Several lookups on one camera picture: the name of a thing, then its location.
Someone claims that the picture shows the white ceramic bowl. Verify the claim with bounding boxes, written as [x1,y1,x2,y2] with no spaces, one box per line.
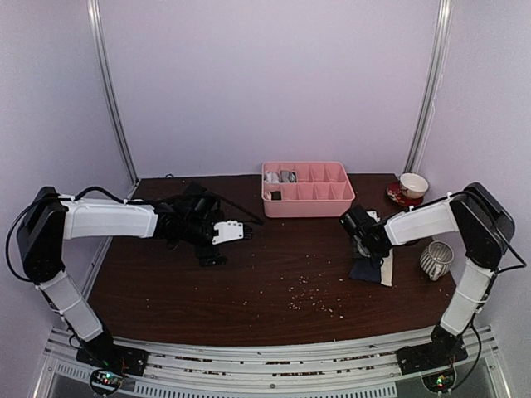
[399,172,429,199]

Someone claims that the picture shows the red patterned saucer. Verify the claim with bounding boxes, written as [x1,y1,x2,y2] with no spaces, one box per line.
[386,181,424,207]

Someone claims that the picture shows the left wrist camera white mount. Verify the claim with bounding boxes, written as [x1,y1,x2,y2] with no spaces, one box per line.
[212,221,253,245]

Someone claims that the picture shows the right round controller board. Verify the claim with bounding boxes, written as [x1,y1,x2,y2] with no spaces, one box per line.
[422,370,456,394]

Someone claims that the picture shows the right aluminium corner post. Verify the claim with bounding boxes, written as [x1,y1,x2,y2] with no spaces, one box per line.
[403,0,453,172]

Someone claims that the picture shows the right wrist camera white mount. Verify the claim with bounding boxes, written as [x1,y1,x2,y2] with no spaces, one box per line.
[366,211,380,222]

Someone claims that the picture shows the aluminium corner post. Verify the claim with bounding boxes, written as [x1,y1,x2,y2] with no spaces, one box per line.
[403,0,453,172]
[86,0,139,185]

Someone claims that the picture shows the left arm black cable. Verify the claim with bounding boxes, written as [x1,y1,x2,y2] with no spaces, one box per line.
[4,186,142,283]

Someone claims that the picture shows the left round controller board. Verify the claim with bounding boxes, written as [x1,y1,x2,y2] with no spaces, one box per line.
[89,369,124,395]

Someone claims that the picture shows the black item in box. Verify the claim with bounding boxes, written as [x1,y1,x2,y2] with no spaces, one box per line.
[270,191,282,201]

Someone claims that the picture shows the grey boxer briefs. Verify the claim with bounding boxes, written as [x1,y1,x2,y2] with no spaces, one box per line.
[279,169,298,183]

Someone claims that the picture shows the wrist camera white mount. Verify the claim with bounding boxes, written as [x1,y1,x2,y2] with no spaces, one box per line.
[366,211,380,222]
[212,221,253,245]

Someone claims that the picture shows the navy and cream underwear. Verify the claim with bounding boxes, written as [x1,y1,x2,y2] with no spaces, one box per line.
[348,250,393,287]

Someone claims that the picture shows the white rolled item in box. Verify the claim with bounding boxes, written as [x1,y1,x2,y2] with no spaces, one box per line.
[264,171,281,184]

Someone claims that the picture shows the striped grey white cup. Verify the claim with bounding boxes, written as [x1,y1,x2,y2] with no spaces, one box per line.
[420,241,454,281]

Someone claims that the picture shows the left aluminium corner post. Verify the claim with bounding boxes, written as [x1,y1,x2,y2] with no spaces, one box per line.
[86,0,139,185]

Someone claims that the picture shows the round controller board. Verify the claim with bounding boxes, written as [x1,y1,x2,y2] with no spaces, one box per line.
[422,370,456,394]
[89,369,124,395]

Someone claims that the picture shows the pink divided organizer box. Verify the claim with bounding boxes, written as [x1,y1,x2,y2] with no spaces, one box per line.
[261,162,355,218]

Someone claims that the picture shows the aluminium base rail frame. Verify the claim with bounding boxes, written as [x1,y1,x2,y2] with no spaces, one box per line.
[29,327,517,397]

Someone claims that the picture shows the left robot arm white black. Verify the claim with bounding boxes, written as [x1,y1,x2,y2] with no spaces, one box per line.
[7,182,263,376]

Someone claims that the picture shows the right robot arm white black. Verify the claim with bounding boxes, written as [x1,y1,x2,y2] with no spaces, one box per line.
[339,182,515,374]

